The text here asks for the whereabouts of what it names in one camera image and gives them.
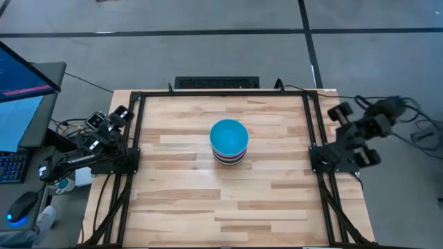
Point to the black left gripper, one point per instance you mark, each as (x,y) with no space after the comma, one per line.
(110,131)

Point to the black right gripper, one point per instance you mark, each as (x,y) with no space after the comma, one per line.
(363,131)

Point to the teal bowl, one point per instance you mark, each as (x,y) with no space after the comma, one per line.
(228,136)

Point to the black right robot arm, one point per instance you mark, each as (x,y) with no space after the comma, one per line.
(332,157)

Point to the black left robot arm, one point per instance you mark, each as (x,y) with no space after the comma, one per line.
(76,160)

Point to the white mug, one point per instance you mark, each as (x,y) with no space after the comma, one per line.
(64,185)

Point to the light blue screen monitor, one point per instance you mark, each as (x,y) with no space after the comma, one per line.
(14,121)

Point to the tilted dark screen monitor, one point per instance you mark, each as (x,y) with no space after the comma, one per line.
(20,79)

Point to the grey side desk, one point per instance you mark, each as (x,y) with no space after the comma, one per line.
(38,186)

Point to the black keyboard at table top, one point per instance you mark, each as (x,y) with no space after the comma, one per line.
(216,82)

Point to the person's shoe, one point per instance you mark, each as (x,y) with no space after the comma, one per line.
(46,219)

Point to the black mouse with blue light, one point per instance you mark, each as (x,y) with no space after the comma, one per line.
(22,205)

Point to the dark grey bowl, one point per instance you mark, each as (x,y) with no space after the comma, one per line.
(230,164)

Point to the person's leg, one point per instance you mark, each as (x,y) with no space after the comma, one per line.
(17,238)

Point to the black metal table frame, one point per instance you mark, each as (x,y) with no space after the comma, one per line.
(221,93)

